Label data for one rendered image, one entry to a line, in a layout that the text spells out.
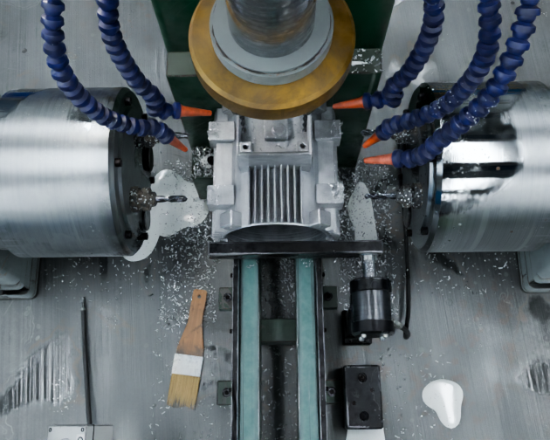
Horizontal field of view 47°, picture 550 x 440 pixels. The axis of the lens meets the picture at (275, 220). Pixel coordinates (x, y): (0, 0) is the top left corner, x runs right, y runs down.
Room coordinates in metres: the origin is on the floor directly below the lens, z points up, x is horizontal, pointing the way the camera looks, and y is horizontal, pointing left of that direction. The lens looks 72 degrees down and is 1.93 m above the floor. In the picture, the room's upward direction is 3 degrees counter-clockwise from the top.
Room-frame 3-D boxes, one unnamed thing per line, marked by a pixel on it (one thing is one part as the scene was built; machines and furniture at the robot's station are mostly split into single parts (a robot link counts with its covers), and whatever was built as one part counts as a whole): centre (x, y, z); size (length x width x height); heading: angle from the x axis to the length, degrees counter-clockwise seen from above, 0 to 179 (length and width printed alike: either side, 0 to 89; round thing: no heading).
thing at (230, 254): (0.24, -0.03, 1.01); 0.26 x 0.04 x 0.03; 88
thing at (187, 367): (0.13, 0.16, 0.80); 0.21 x 0.05 x 0.01; 170
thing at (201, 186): (0.43, 0.10, 0.86); 0.07 x 0.06 x 0.12; 88
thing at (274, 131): (0.40, -0.01, 1.11); 0.12 x 0.11 x 0.07; 178
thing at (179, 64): (0.51, -0.01, 0.97); 0.30 x 0.11 x 0.34; 88
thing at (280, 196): (0.36, 0.00, 1.01); 0.20 x 0.19 x 0.19; 178
